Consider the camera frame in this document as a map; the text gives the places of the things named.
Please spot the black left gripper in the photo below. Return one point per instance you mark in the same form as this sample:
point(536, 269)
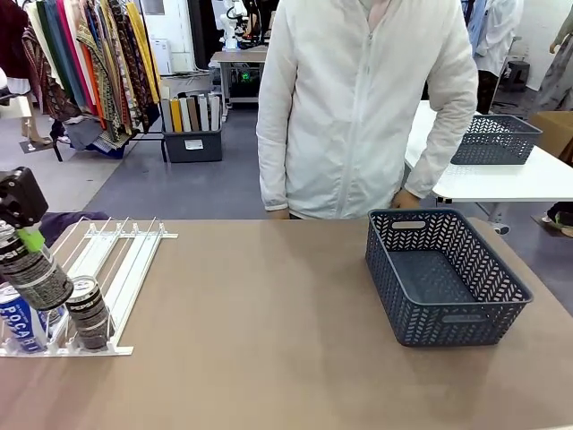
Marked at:
point(20, 197)

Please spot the black Pepsi can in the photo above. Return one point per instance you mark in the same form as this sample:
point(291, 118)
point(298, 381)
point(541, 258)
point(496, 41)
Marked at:
point(38, 280)
point(89, 313)

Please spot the blue Pocari Sweat can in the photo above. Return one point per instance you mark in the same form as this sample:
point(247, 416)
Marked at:
point(20, 320)
point(54, 319)

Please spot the dark blue plastic basket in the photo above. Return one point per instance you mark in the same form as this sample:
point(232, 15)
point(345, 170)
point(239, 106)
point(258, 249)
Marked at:
point(430, 277)
point(494, 139)

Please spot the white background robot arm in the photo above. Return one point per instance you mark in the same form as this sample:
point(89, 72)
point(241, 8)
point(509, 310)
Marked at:
point(232, 22)

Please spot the person's left forearm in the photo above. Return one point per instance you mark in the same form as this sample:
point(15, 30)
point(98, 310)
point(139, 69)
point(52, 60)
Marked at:
point(441, 143)

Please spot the person's right forearm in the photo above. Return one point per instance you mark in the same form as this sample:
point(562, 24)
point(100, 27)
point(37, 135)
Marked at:
point(272, 170)

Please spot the person's right hand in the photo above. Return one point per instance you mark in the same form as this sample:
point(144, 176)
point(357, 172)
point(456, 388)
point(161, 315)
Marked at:
point(279, 214)

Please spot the person's left hand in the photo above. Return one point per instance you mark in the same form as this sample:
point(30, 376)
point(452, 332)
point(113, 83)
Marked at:
point(406, 200)

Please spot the dark purple cloth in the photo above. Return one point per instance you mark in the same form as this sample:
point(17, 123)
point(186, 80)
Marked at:
point(62, 224)

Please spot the grey storage bin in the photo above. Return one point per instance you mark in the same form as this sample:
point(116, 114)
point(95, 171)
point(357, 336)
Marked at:
point(192, 145)

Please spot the clothes rack with garments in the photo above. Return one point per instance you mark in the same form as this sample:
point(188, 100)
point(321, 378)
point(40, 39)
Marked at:
point(89, 58)

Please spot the yellow board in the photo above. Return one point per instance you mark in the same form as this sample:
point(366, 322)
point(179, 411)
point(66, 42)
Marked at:
point(177, 115)

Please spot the brown board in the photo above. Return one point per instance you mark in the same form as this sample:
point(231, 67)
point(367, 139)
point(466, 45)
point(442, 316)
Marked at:
point(193, 114)

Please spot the white board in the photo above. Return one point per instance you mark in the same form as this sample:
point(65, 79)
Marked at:
point(203, 113)

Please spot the white air purifier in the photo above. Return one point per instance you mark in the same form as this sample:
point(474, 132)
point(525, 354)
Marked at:
point(161, 56)

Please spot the brown background workbench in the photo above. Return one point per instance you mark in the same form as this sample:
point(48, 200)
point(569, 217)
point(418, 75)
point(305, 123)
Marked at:
point(239, 57)

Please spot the person's white jacket torso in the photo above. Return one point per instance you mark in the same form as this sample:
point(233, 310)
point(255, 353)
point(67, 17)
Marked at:
point(349, 112)

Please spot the white side table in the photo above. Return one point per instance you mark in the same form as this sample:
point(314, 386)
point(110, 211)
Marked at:
point(506, 179)

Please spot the hanging white shirt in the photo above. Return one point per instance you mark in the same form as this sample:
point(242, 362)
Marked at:
point(499, 31)

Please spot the black stool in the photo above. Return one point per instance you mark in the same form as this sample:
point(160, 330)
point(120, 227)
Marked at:
point(518, 74)

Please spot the bystander's shoe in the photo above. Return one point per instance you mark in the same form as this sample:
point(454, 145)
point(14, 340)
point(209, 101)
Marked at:
point(561, 221)

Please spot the cardboard box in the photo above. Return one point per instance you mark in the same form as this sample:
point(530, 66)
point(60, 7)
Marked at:
point(555, 130)

